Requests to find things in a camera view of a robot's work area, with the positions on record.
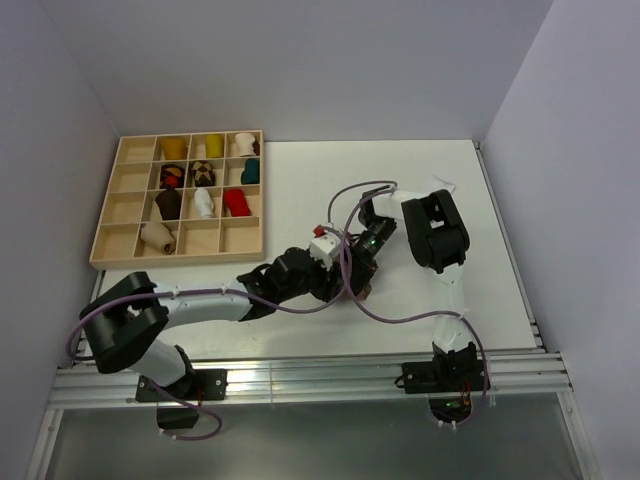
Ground cream rolled sock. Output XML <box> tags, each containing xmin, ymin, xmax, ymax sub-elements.
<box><xmin>235</xmin><ymin>132</ymin><xmax>260</xmax><ymax>157</ymax></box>

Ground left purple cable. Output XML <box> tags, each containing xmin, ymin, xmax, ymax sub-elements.
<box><xmin>66</xmin><ymin>234</ymin><xmax>354</xmax><ymax>442</ymax></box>

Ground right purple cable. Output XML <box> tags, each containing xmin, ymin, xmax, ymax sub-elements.
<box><xmin>327</xmin><ymin>179</ymin><xmax>490</xmax><ymax>430</ymax></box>

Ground beige maroon sock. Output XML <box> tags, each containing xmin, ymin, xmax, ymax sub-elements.
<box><xmin>140</xmin><ymin>222</ymin><xmax>176</xmax><ymax>255</ymax></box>

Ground white rolled sock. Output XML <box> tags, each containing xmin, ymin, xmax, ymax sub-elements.
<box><xmin>193</xmin><ymin>188</ymin><xmax>214</xmax><ymax>219</ymax></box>

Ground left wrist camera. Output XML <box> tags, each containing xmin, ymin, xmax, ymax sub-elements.
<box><xmin>308</xmin><ymin>225</ymin><xmax>343</xmax><ymax>271</ymax></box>

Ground brown tan checkered rolled sock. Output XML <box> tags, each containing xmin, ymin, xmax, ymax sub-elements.
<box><xmin>191</xmin><ymin>160</ymin><xmax>216</xmax><ymax>188</ymax></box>

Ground brown red argyle rolled sock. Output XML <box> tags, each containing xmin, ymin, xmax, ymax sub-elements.
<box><xmin>159</xmin><ymin>164</ymin><xmax>185</xmax><ymax>189</ymax></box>

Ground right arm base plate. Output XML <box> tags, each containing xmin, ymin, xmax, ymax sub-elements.
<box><xmin>394</xmin><ymin>360</ymin><xmax>491</xmax><ymax>394</ymax></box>

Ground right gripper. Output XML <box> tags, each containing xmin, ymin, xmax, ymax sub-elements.
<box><xmin>340</xmin><ymin>217</ymin><xmax>397</xmax><ymax>296</ymax></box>

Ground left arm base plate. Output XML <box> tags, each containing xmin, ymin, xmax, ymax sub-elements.
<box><xmin>135</xmin><ymin>369</ymin><xmax>227</xmax><ymax>403</ymax></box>

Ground teal rolled sock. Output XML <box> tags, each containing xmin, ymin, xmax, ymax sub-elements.
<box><xmin>241</xmin><ymin>158</ymin><xmax>261</xmax><ymax>185</ymax></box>

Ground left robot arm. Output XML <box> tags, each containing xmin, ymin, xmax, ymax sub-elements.
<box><xmin>81</xmin><ymin>247</ymin><xmax>343</xmax><ymax>399</ymax></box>

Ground aluminium rail frame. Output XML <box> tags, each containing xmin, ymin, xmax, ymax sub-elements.
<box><xmin>28</xmin><ymin>140</ymin><xmax>601</xmax><ymax>479</ymax></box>

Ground brown sock striped cuff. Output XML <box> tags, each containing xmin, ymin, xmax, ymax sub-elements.
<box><xmin>351</xmin><ymin>281</ymin><xmax>372</xmax><ymax>301</ymax></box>

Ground mustard yellow rolled sock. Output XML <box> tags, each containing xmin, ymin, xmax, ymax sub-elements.
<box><xmin>159</xmin><ymin>137</ymin><xmax>188</xmax><ymax>160</ymax></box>

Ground wooden compartment tray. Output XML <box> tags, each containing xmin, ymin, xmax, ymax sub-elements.
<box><xmin>90</xmin><ymin>130</ymin><xmax>265</xmax><ymax>269</ymax></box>

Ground purple cable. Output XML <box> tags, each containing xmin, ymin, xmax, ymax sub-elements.
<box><xmin>327</xmin><ymin>179</ymin><xmax>490</xmax><ymax>430</ymax></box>
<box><xmin>66</xmin><ymin>234</ymin><xmax>354</xmax><ymax>442</ymax></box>

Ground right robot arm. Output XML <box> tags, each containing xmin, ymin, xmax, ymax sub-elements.
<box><xmin>340</xmin><ymin>185</ymin><xmax>490</xmax><ymax>390</ymax></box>

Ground dark brown rolled sock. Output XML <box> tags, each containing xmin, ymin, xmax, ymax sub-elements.
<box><xmin>155</xmin><ymin>189</ymin><xmax>182</xmax><ymax>221</ymax></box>

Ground white sock black stripes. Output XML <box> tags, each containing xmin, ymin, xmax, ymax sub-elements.
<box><xmin>431</xmin><ymin>176</ymin><xmax>456</xmax><ymax>194</ymax></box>

